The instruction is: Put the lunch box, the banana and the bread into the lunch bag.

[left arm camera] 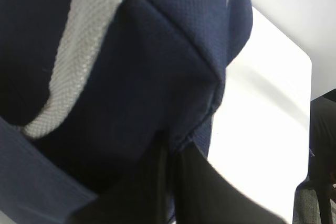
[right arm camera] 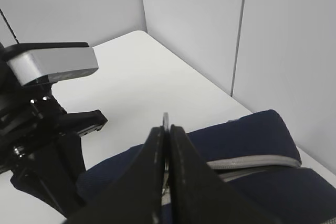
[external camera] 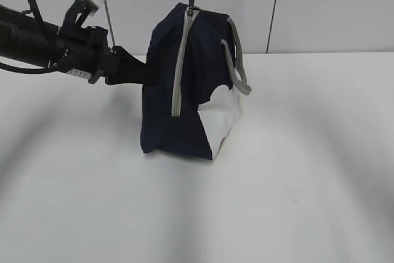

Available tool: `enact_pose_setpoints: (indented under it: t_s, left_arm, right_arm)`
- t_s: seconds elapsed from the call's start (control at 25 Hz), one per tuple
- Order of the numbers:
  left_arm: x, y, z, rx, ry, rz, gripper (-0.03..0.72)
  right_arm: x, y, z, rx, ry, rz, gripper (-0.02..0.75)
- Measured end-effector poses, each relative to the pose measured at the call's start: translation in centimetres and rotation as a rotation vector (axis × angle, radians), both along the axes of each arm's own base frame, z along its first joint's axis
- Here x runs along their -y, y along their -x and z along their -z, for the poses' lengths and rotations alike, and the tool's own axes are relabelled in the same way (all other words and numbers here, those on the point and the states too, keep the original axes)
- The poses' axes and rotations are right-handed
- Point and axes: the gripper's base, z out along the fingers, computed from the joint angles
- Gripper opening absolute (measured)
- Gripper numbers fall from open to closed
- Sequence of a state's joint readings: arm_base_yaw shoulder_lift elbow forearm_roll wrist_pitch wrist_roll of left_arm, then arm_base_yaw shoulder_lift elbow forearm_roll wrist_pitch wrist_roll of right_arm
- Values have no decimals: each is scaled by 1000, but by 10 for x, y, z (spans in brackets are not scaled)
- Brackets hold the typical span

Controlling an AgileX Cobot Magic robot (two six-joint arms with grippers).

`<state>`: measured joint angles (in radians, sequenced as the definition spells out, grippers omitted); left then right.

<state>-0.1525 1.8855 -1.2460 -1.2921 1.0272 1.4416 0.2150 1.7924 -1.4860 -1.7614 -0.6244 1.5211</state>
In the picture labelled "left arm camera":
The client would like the navy insulated lunch bag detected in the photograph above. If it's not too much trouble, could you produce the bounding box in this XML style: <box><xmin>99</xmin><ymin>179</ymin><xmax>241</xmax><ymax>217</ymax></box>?
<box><xmin>1</xmin><ymin>0</ymin><xmax>253</xmax><ymax>223</ymax></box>

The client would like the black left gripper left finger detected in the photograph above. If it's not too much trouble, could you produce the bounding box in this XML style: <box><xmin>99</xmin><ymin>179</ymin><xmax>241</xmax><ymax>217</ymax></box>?
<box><xmin>66</xmin><ymin>132</ymin><xmax>167</xmax><ymax>223</ymax></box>

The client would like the dark grey office chair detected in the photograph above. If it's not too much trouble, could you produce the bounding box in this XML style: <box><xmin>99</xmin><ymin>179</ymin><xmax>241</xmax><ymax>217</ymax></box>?
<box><xmin>292</xmin><ymin>93</ymin><xmax>335</xmax><ymax>223</ymax></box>

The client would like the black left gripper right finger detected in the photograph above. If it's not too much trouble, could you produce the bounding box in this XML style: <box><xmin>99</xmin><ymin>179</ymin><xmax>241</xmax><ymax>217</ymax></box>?
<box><xmin>174</xmin><ymin>143</ymin><xmax>284</xmax><ymax>223</ymax></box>

